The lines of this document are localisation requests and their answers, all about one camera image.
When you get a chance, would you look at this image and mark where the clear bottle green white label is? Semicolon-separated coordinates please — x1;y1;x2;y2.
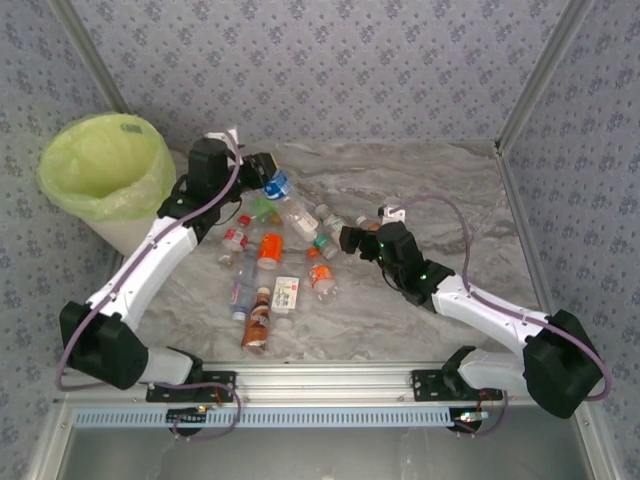
313;203;347;240

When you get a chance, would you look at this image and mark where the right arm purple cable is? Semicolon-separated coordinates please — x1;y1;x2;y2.
394;193;612;440

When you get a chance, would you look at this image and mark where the blue label plastic bottle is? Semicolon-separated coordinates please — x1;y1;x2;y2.
262;169;307;217

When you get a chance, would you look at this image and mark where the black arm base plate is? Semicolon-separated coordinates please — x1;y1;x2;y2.
146;370;237;404
409;369;504;403

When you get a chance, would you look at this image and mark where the green label plastic bottle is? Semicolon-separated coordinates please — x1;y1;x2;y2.
251;196;281;221

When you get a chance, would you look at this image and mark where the grey slotted cable duct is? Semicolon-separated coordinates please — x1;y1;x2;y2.
72;405;464;429

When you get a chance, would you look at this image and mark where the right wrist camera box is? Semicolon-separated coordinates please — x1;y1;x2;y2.
377;202;407;225

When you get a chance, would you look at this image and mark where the aluminium table side rail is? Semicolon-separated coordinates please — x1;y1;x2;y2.
493;142;564;321

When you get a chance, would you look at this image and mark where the small black controller board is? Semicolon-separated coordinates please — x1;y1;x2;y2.
451;408;490;429
166;406;210;425

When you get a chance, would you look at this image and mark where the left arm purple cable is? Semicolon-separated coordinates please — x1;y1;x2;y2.
54;124;242;442

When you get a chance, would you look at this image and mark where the green plastic bin liner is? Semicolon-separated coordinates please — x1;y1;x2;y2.
37;113;178;225

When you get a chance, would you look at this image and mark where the red label red cap bottle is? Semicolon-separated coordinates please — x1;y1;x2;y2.
215;213;251;266

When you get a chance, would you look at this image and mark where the small orange label clear bottle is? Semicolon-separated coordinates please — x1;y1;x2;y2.
305;247;344;305

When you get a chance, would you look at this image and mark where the clear bottle blue cap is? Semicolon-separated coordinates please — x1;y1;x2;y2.
229;249;259;322

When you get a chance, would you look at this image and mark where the white printed label bottle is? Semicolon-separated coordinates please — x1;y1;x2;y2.
269;275;301;331

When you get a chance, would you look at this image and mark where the brown coffee drink bottle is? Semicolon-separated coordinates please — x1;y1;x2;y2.
241;285;274;356

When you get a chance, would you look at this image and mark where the large orange label bottle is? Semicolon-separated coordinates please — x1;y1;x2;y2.
256;232;285;271

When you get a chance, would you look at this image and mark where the red white label bottle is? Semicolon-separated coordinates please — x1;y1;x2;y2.
282;198;320;240

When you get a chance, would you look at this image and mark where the clear bottle teal cap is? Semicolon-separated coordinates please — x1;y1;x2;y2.
312;234;340;260

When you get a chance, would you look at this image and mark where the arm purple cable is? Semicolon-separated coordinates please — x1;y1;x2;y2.
54;124;242;442
394;193;612;440

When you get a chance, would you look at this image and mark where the white round trash bin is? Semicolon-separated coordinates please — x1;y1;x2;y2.
89;194;176;257

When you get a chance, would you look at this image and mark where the aluminium frame leg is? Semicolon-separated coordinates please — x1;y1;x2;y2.
24;402;74;480
572;402;621;480

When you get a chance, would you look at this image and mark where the aluminium mounting rail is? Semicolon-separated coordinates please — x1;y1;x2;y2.
53;362;599;407

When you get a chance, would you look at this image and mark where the aluminium frame post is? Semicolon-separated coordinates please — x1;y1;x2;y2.
49;0;132;119
493;0;599;147

